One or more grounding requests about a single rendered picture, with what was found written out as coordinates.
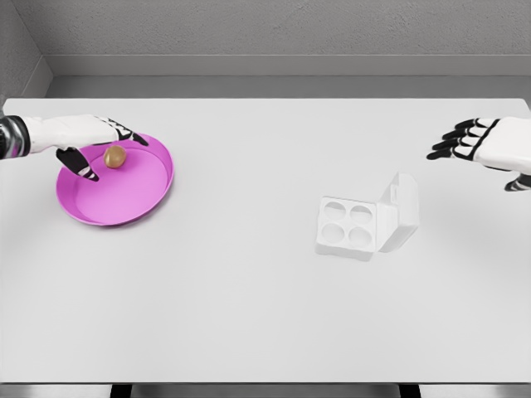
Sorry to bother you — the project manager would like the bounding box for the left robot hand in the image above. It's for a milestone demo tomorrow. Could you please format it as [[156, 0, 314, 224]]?
[[49, 114, 149, 182]]

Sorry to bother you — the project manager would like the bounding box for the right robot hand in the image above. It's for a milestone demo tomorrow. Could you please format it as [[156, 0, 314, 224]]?
[[426, 117, 531, 192]]

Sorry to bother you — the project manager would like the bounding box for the brown egg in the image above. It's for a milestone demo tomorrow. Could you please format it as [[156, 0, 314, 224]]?
[[102, 145, 127, 170]]

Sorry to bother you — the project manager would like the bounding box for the white egg box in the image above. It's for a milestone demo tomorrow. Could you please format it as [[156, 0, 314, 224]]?
[[314, 171, 421, 264]]

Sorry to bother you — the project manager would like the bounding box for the pink round plate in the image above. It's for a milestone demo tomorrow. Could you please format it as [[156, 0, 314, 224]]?
[[56, 132, 175, 228]]

